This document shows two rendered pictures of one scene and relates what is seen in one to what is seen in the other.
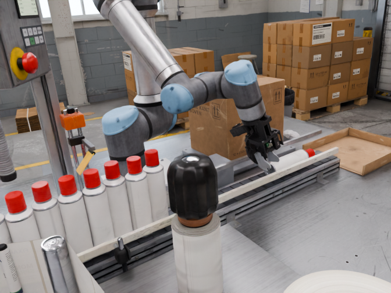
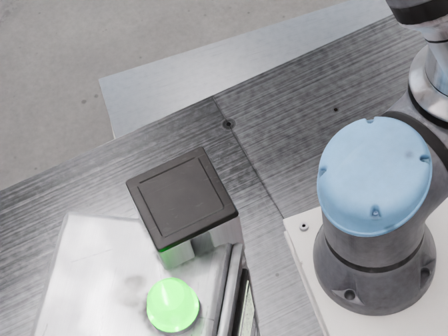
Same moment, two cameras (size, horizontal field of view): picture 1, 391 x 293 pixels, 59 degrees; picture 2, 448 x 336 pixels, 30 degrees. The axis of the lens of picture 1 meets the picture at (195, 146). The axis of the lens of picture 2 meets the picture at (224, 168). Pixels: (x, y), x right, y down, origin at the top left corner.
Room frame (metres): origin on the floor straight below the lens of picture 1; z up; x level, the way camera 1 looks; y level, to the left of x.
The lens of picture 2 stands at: (0.61, 0.26, 1.87)
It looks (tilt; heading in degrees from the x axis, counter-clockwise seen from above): 60 degrees down; 17
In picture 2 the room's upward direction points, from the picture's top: 11 degrees counter-clockwise
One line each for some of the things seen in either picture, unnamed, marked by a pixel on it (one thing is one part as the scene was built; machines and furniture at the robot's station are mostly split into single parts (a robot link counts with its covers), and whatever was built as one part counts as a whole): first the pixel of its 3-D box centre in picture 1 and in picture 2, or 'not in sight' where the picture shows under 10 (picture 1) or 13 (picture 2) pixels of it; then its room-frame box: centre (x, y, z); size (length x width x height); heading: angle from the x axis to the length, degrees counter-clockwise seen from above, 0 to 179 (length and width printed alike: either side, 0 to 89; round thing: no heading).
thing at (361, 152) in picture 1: (354, 148); not in sight; (1.23, -0.62, 0.85); 0.30 x 0.26 x 0.04; 122
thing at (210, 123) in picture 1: (235, 115); not in sight; (1.34, -0.17, 0.99); 0.30 x 0.24 x 0.27; 125
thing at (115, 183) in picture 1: (117, 202); not in sight; (0.72, 0.19, 0.98); 0.05 x 0.05 x 0.20
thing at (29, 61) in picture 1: (27, 63); not in sight; (0.66, 0.30, 1.33); 0.04 x 0.03 x 0.04; 178
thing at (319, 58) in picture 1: (315, 65); not in sight; (4.64, -1.66, 0.57); 1.20 x 0.85 x 1.14; 117
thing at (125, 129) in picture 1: (124, 129); (377, 188); (1.05, 0.22, 1.05); 0.13 x 0.12 x 0.14; 140
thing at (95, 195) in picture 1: (98, 211); not in sight; (0.69, 0.23, 0.98); 0.05 x 0.05 x 0.20
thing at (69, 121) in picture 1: (87, 178); not in sight; (0.74, 0.26, 1.05); 0.10 x 0.04 x 0.33; 32
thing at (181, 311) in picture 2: not in sight; (171, 302); (0.75, 0.34, 1.49); 0.03 x 0.03 x 0.02
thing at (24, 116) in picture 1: (42, 117); not in sight; (4.73, 2.12, 0.11); 0.65 x 0.54 x 0.22; 112
